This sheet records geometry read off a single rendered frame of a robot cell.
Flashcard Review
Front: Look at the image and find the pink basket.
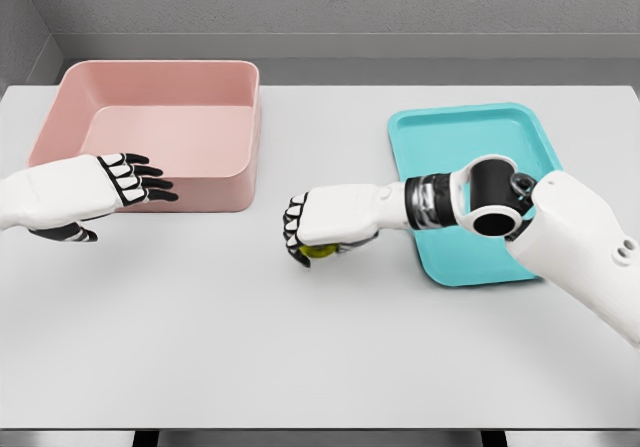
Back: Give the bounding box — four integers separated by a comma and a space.
25, 59, 264, 214

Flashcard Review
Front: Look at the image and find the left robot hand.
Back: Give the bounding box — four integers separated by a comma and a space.
29, 152, 180, 243

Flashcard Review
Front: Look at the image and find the yellow-green tennis ball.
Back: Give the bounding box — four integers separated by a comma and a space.
301, 242, 339, 260

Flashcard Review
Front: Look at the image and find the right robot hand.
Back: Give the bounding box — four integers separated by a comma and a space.
282, 184, 382, 269

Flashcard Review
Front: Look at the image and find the blue tray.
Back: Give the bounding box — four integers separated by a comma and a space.
387, 102, 564, 288

